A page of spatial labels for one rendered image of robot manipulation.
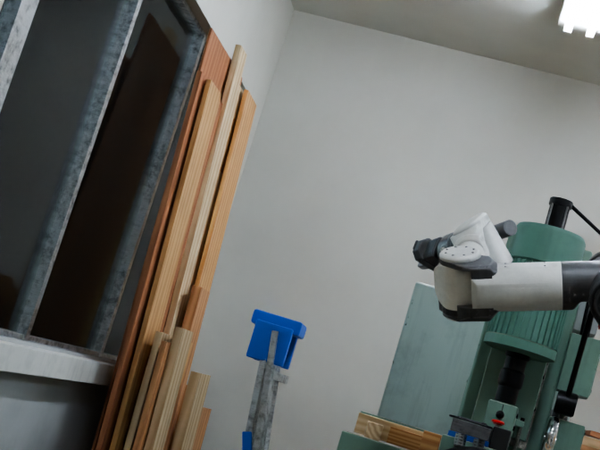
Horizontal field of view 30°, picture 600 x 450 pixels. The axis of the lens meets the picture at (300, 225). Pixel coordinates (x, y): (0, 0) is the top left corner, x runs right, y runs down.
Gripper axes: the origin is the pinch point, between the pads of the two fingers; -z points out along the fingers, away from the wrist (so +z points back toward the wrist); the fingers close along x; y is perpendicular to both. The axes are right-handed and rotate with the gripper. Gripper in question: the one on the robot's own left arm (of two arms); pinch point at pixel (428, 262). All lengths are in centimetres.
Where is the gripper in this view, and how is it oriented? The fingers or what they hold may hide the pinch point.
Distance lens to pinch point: 258.6
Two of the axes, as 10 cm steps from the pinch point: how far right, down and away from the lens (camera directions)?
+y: 3.7, -8.4, 3.9
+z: 4.2, -2.2, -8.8
